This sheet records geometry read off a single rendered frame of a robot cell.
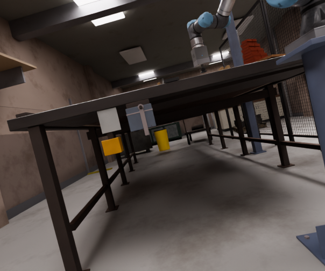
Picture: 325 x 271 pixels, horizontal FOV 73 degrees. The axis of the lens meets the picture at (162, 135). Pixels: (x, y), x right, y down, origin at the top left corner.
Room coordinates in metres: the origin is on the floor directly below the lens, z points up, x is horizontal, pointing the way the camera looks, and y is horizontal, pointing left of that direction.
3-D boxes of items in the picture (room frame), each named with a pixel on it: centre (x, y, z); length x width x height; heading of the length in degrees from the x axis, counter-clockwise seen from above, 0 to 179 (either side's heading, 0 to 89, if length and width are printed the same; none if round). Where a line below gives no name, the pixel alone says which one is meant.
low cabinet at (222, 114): (8.44, -3.26, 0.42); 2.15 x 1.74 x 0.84; 85
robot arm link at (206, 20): (1.31, -0.40, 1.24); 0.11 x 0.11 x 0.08; 21
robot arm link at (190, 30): (1.39, -0.35, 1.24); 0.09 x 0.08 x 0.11; 21
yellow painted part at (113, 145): (1.16, 0.27, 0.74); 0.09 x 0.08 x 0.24; 92
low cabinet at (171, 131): (10.06, 0.05, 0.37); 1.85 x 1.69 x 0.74; 85
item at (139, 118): (1.16, 0.09, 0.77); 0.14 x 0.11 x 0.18; 92
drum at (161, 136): (6.58, 0.04, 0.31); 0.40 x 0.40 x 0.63
